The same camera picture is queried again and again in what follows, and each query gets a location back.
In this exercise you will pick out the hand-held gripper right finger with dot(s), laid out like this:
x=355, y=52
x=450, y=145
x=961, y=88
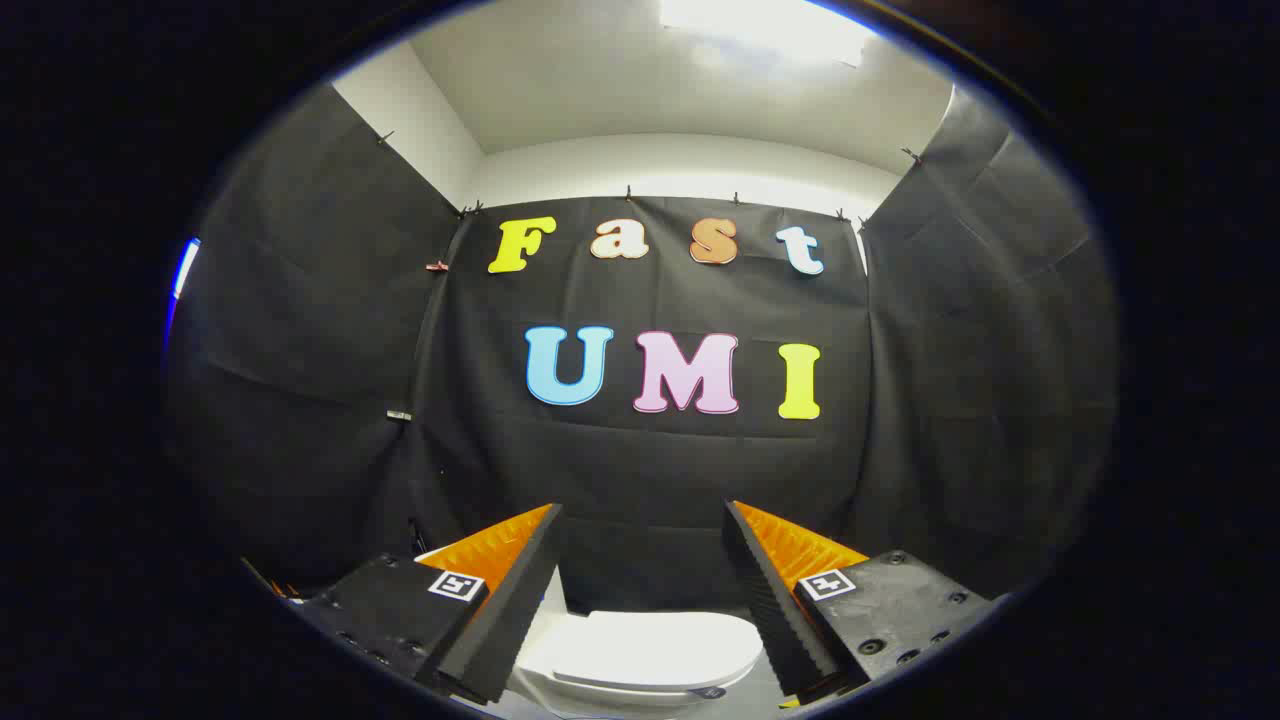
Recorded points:
x=775, y=610

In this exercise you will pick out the white toilet lid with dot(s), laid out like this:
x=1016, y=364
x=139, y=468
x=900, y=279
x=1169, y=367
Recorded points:
x=660, y=645

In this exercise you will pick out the black backdrop cloth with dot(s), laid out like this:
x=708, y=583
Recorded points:
x=650, y=470

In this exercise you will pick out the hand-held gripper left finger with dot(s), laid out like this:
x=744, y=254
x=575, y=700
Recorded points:
x=510, y=620

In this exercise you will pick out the white toilet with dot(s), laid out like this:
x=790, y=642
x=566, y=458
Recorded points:
x=548, y=625

